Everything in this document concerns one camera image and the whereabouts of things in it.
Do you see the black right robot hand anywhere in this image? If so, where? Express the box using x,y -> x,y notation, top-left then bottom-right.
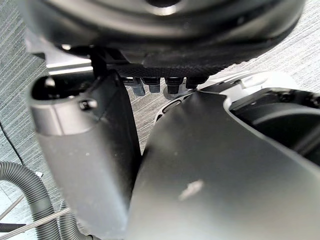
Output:
22,0 -> 308,240

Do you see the thin black cable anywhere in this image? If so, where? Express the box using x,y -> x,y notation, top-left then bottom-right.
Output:
0,121 -> 25,166

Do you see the grey corrugated hose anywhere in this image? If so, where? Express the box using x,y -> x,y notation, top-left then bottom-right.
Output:
0,161 -> 85,240

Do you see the braided silver cable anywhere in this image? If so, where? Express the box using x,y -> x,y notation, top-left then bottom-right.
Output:
0,208 -> 74,237

